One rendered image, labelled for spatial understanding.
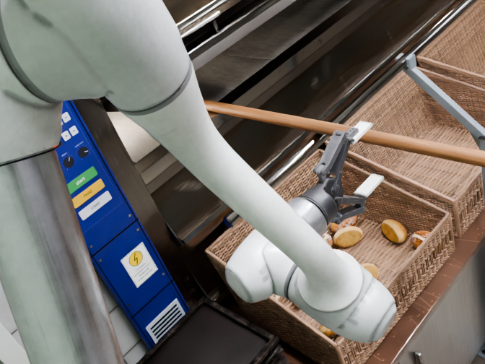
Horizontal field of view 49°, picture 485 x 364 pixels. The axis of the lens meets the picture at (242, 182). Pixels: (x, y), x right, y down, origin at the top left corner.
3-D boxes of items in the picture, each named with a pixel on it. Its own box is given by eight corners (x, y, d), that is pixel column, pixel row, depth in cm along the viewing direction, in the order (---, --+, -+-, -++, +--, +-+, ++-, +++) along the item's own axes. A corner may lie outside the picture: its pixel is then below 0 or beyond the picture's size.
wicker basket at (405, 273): (229, 310, 174) (199, 250, 159) (335, 206, 199) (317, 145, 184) (349, 386, 140) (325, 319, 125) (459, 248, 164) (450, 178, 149)
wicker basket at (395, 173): (337, 201, 201) (320, 141, 186) (416, 120, 226) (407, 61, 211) (461, 241, 166) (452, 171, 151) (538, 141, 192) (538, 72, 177)
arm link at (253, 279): (273, 238, 106) (328, 270, 99) (219, 292, 99) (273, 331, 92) (266, 201, 99) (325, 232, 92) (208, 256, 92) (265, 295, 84)
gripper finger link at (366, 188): (365, 196, 111) (366, 198, 112) (384, 175, 115) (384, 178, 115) (354, 192, 114) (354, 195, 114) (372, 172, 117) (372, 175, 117)
